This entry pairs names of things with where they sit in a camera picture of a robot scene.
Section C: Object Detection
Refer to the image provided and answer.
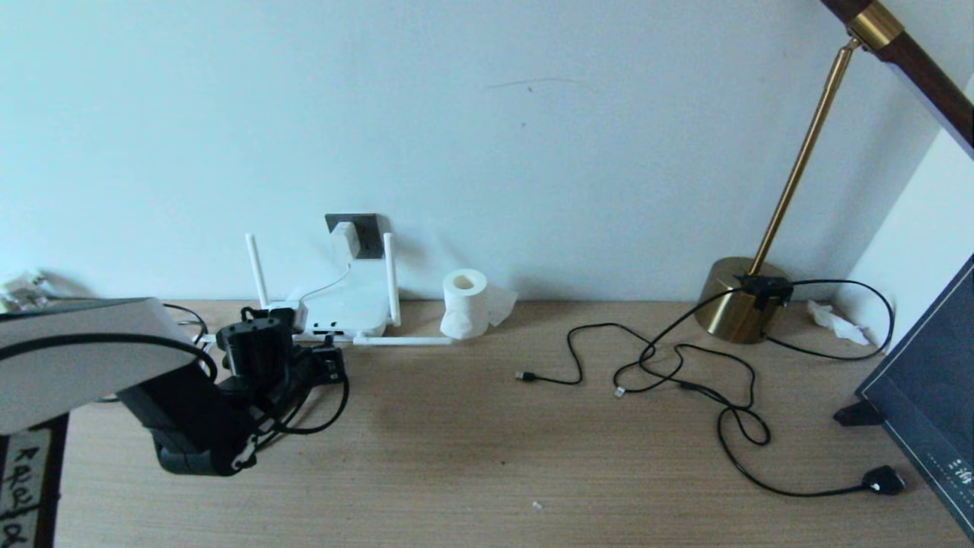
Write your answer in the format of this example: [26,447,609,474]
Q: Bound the thin black USB cable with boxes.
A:
[515,323,686,399]

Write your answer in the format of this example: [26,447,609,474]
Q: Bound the crumpled white tissue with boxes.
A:
[808,301,871,348]

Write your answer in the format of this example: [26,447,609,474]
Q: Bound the white power adapter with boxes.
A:
[332,221,362,261]

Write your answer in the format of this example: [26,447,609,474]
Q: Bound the grey wall socket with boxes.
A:
[325,214,384,260]

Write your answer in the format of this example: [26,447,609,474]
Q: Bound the brass desk lamp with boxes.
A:
[695,0,974,345]

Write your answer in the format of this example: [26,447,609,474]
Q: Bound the black clip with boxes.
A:
[833,401,886,428]

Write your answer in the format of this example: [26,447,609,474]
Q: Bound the black cable bundle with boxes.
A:
[643,276,908,499]

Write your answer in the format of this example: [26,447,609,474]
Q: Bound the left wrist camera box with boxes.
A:
[263,299,308,333]

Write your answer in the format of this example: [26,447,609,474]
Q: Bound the white router with antennas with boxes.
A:
[202,233,454,347]

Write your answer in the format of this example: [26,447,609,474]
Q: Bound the black left wrist camera cable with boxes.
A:
[0,304,352,436]

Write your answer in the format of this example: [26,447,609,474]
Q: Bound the white toilet paper roll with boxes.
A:
[440,269,519,340]

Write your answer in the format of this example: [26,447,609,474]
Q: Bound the crumpled clear plastic wrapper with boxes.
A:
[0,270,55,309]

